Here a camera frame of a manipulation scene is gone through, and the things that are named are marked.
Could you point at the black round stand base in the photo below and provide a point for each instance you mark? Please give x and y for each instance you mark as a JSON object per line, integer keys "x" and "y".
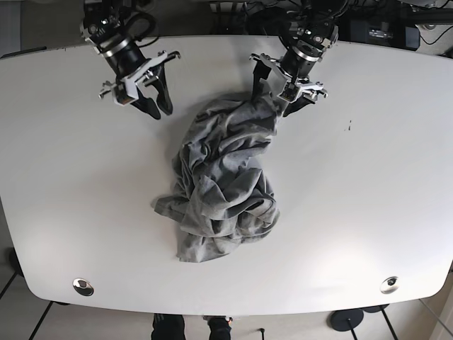
{"x": 346, "y": 320}

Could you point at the left silver table grommet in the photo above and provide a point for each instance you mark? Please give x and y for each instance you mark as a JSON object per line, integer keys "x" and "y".
{"x": 83, "y": 287}

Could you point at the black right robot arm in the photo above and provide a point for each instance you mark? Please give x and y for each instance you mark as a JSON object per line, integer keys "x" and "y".
{"x": 115, "y": 29}

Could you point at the heather grey T-shirt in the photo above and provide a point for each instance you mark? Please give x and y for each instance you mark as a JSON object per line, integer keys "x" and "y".
{"x": 221, "y": 198}

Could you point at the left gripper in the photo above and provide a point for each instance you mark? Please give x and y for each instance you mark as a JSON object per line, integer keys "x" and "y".
{"x": 265, "y": 65}

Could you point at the silver table grommet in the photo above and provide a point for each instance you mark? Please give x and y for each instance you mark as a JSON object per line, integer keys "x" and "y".
{"x": 390, "y": 285}
{"x": 83, "y": 287}

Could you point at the right silver table grommet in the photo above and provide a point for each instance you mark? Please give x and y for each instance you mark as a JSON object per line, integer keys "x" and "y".
{"x": 390, "y": 285}

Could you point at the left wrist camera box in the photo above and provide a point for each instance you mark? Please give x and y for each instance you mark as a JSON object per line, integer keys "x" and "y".
{"x": 290, "y": 92}

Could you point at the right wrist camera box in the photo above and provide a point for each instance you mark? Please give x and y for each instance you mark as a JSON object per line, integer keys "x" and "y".
{"x": 123, "y": 94}

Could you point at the black trousers of person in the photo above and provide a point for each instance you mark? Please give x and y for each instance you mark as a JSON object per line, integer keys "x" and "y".
{"x": 177, "y": 326}

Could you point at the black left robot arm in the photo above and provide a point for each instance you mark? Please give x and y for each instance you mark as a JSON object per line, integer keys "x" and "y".
{"x": 306, "y": 32}

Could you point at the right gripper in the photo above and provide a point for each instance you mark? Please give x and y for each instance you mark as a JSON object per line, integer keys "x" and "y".
{"x": 152, "y": 70}

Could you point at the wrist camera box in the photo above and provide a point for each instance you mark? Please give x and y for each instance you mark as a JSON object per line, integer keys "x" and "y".
{"x": 123, "y": 94}
{"x": 290, "y": 92}

